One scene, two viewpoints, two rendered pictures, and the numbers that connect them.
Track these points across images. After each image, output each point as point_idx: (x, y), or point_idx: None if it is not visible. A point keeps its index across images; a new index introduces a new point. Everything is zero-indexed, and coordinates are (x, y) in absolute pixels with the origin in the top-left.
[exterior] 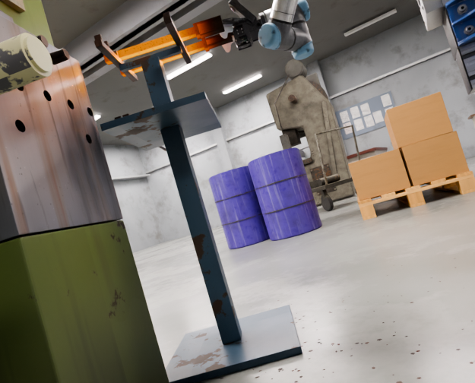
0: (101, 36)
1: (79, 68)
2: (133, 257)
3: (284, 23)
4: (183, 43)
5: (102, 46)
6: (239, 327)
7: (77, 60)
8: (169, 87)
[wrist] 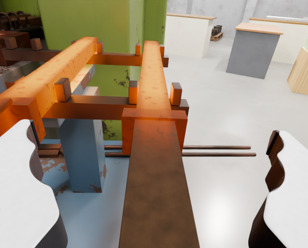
0: (7, 42)
1: (0, 85)
2: None
3: None
4: (65, 104)
5: (10, 59)
6: None
7: None
8: (93, 148)
